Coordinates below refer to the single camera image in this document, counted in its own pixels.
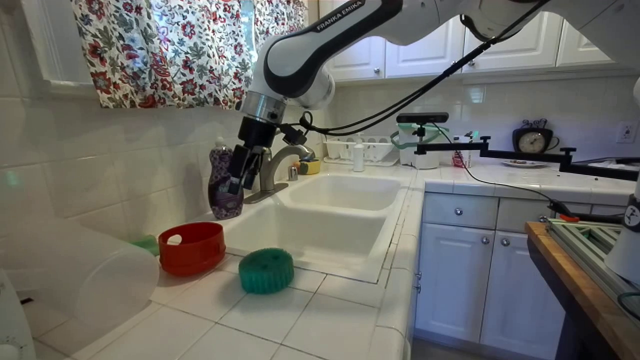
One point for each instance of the metal base frame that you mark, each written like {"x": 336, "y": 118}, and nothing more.
{"x": 586, "y": 246}

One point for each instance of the white base cabinet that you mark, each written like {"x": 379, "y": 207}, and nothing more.
{"x": 466, "y": 281}

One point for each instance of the clear plastic jar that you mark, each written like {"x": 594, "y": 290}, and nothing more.
{"x": 87, "y": 281}

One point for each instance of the small clear bottle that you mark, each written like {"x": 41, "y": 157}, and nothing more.
{"x": 359, "y": 157}

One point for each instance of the white wall outlet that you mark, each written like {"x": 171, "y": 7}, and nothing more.
{"x": 628, "y": 133}

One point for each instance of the brushed metal faucet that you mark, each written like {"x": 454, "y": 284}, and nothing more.
{"x": 272, "y": 167}

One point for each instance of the small red object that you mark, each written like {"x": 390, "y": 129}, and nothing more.
{"x": 458, "y": 161}

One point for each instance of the yellow sponge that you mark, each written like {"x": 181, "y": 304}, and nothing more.
{"x": 310, "y": 168}

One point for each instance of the white kitchen sink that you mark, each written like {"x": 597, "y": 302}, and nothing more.
{"x": 333, "y": 220}

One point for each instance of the white wall cabinet row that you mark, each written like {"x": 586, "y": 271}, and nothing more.
{"x": 427, "y": 52}

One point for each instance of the green round ribbed lid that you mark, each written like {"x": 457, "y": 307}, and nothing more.
{"x": 266, "y": 271}

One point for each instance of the floral print curtain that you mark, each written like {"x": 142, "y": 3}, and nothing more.
{"x": 167, "y": 52}

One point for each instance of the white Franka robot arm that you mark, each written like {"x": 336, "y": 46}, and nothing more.
{"x": 313, "y": 46}

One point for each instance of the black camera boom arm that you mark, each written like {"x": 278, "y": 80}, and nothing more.
{"x": 586, "y": 167}

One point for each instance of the black stereo camera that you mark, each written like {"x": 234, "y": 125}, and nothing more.
{"x": 423, "y": 117}

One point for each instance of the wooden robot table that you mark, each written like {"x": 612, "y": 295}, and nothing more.
{"x": 586, "y": 307}

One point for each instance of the black desk clock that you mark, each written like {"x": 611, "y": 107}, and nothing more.
{"x": 533, "y": 141}

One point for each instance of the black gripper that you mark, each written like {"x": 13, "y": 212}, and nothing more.
{"x": 256, "y": 135}

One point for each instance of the white dish tray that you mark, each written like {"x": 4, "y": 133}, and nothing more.
{"x": 336, "y": 151}

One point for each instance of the green cloth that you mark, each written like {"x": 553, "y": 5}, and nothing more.
{"x": 148, "y": 242}

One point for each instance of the purple dish soap bottle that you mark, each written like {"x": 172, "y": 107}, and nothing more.
{"x": 221, "y": 200}

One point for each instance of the white wall cabinet beside curtain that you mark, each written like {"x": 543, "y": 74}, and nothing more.
{"x": 56, "y": 40}

